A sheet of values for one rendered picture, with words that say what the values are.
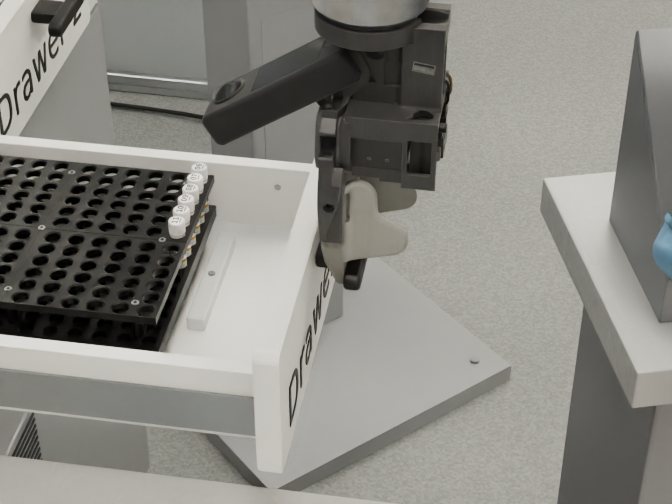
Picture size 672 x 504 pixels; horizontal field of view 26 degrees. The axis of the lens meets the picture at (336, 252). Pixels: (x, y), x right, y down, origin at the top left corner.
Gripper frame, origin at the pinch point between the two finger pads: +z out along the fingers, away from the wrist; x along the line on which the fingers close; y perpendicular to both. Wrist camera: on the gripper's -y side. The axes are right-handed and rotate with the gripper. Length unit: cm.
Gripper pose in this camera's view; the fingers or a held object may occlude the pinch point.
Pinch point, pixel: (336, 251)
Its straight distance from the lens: 105.2
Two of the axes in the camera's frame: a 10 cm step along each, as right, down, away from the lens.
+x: 1.6, -6.0, 7.8
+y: 9.9, 1.0, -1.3
